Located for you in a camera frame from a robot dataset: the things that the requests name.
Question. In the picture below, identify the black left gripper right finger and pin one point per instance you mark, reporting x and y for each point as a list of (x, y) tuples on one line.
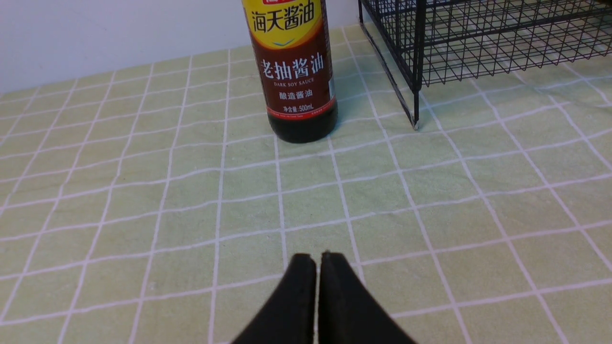
[(347, 312)]

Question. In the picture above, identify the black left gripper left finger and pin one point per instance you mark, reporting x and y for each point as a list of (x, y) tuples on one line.
[(287, 317)]

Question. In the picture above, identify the dark soy sauce bottle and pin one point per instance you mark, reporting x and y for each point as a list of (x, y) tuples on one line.
[(291, 45)]

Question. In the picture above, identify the green checkered tablecloth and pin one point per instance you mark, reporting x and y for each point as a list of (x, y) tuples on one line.
[(154, 204)]

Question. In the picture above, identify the black wire mesh shelf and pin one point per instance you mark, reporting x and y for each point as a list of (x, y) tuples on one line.
[(425, 42)]

